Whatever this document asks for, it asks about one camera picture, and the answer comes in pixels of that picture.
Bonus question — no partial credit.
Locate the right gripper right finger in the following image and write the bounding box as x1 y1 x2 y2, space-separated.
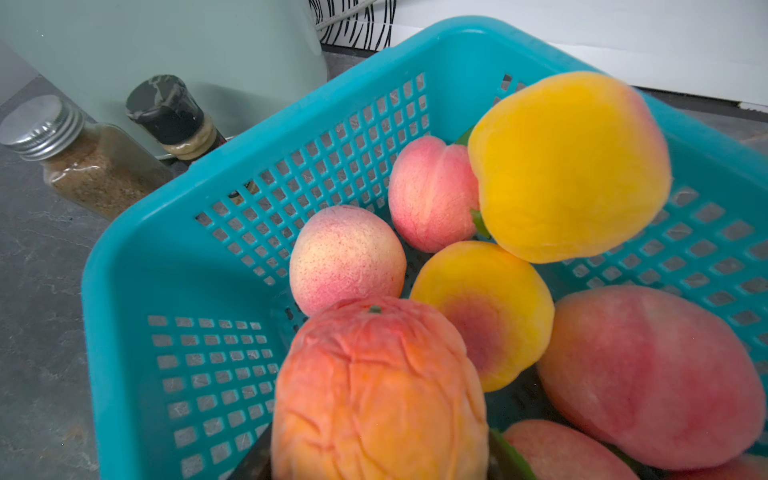
487 429 537 480

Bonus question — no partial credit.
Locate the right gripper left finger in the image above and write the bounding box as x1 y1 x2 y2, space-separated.
228 424 272 480

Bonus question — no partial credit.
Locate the pink peach with leaf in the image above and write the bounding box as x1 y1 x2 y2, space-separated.
503 420 638 480

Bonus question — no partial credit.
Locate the orange red wrinkled peach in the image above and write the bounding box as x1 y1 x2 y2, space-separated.
271 297 489 479

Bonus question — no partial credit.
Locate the yellow peach red spot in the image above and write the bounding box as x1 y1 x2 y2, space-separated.
468 72 672 263

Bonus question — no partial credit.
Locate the teal plastic basket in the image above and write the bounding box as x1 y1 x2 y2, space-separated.
82 16 767 479

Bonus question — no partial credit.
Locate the silver lid spice jar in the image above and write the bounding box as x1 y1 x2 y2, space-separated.
1 95 173 221

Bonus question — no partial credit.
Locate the black lid spice bottle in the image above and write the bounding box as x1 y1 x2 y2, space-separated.
125 74 226 162

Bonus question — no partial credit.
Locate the mint green toaster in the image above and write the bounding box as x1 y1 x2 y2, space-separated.
1 0 328 154

